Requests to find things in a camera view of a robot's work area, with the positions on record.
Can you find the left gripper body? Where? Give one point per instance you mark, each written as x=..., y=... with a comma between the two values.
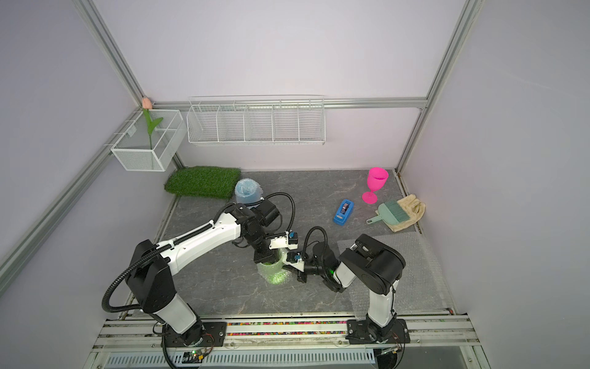
x=260, y=242

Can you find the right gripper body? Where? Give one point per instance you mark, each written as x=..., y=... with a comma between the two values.
x=310, y=269

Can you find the blue plastic wine glass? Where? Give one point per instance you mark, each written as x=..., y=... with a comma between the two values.
x=246, y=191

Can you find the blue tape dispenser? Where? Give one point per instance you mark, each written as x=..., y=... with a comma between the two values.
x=343, y=212

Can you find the pink plastic wine glass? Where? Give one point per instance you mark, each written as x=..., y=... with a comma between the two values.
x=376, y=179

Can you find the bubble wrap sheet stack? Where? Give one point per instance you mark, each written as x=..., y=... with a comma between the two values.
x=422, y=288

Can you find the green plastic wine glass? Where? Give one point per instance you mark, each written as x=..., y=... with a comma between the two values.
x=273, y=273

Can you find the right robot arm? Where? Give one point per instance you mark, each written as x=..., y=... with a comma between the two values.
x=378, y=266

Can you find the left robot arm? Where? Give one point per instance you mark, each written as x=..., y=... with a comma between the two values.
x=147, y=284

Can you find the green artificial grass mat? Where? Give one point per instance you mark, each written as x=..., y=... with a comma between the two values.
x=203, y=182

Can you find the green dustpan brush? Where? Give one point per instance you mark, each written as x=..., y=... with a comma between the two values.
x=391, y=213

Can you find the white mesh basket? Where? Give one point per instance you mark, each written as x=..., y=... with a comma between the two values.
x=132, y=148

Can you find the artificial pink tulip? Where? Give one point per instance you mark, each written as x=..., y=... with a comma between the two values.
x=151, y=123

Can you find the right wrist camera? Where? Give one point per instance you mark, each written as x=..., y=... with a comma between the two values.
x=293, y=261

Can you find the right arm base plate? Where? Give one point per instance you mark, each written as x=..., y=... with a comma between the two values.
x=369, y=332

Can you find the white wire shelf rack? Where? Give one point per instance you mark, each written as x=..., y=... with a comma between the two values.
x=257, y=120

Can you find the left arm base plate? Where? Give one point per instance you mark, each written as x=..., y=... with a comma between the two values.
x=207, y=334

